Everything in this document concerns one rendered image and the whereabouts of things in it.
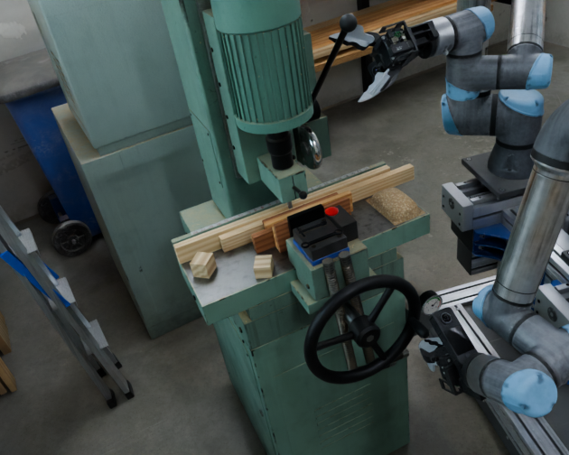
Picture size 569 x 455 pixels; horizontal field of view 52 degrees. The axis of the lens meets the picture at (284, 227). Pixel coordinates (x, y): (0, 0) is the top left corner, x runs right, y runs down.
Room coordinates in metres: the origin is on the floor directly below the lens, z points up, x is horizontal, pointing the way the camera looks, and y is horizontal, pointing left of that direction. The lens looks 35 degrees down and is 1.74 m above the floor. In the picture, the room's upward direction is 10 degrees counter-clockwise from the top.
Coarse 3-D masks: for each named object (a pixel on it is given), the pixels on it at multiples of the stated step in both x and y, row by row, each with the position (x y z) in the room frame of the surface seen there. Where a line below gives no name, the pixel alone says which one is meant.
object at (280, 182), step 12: (264, 156) 1.27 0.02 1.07; (264, 168) 1.23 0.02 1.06; (288, 168) 1.19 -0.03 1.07; (300, 168) 1.18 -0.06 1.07; (264, 180) 1.25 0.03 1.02; (276, 180) 1.16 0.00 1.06; (288, 180) 1.15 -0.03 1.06; (300, 180) 1.16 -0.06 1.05; (276, 192) 1.17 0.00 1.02; (288, 192) 1.15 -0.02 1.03
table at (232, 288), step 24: (360, 216) 1.18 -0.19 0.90; (360, 240) 1.09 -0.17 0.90; (384, 240) 1.10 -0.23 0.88; (408, 240) 1.12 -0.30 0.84; (216, 264) 1.10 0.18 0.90; (240, 264) 1.08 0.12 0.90; (288, 264) 1.05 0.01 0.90; (192, 288) 1.02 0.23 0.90; (216, 288) 1.01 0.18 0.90; (240, 288) 0.99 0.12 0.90; (264, 288) 1.00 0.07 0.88; (288, 288) 1.02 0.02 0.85; (216, 312) 0.96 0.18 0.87; (312, 312) 0.93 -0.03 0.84
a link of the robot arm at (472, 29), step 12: (468, 12) 1.22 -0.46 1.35; (480, 12) 1.21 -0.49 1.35; (456, 24) 1.18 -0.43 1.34; (468, 24) 1.19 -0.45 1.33; (480, 24) 1.19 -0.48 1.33; (492, 24) 1.20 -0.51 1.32; (456, 36) 1.17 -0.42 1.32; (468, 36) 1.18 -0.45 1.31; (480, 36) 1.19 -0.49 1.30; (456, 48) 1.18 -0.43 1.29; (468, 48) 1.19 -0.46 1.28; (480, 48) 1.20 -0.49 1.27
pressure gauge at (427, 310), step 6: (426, 294) 1.08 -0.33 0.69; (432, 294) 1.08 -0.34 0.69; (420, 300) 1.08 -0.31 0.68; (426, 300) 1.07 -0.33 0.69; (432, 300) 1.07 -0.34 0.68; (438, 300) 1.08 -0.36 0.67; (426, 306) 1.07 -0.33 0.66; (438, 306) 1.08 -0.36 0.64; (426, 312) 1.07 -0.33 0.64; (432, 312) 1.07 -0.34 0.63
